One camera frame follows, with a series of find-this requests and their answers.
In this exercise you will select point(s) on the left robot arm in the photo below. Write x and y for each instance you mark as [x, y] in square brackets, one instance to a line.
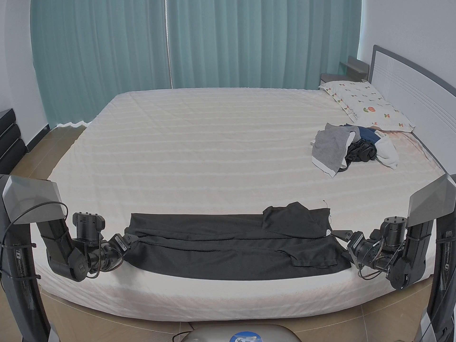
[32, 194]

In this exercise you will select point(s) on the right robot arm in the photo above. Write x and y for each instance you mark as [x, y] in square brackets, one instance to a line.
[431, 198]

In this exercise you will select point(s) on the pile of clothes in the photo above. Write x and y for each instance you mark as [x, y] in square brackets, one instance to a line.
[331, 148]

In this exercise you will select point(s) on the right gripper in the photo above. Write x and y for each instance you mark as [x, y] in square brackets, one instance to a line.
[363, 251]

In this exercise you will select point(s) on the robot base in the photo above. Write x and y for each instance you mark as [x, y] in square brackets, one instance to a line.
[213, 335]

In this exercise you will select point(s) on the blue-green curtain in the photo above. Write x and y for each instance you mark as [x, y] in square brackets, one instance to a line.
[99, 41]
[267, 30]

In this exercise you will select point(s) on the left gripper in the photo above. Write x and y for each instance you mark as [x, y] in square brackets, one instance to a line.
[115, 251]

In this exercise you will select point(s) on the white printed pillow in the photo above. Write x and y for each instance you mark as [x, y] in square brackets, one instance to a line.
[367, 102]

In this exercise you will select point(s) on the bed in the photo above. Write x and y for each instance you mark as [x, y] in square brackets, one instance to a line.
[213, 137]

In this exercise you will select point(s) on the grey bedside table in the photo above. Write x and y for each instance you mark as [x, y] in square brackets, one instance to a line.
[356, 66]

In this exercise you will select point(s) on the black T-shirt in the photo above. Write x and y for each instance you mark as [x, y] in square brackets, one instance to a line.
[231, 251]

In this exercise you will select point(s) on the black chest of drawers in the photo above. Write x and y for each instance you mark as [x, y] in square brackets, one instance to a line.
[10, 141]

